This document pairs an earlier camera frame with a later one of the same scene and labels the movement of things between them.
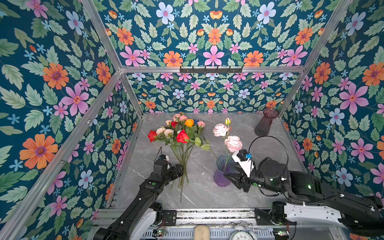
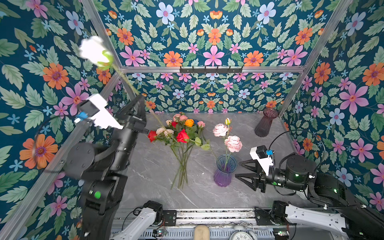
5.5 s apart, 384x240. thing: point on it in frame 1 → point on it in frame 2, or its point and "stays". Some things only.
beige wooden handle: (201, 232) stays
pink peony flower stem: (233, 143) stays
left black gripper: (180, 171) → (139, 117)
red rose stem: (183, 137) stays
